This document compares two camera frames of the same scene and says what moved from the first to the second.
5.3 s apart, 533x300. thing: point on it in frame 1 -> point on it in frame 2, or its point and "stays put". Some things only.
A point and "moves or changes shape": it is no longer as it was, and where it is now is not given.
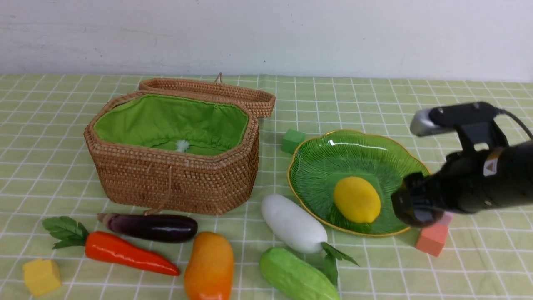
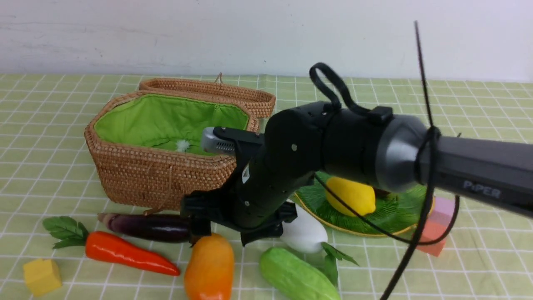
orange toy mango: (209, 273) stays put
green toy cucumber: (295, 279) stays put
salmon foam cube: (432, 239) stays put
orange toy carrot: (106, 246) stays put
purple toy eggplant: (157, 227) stays put
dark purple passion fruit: (424, 214) -> (380, 194)
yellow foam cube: (42, 276) stays put
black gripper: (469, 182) -> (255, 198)
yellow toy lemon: (357, 199) moves or changes shape
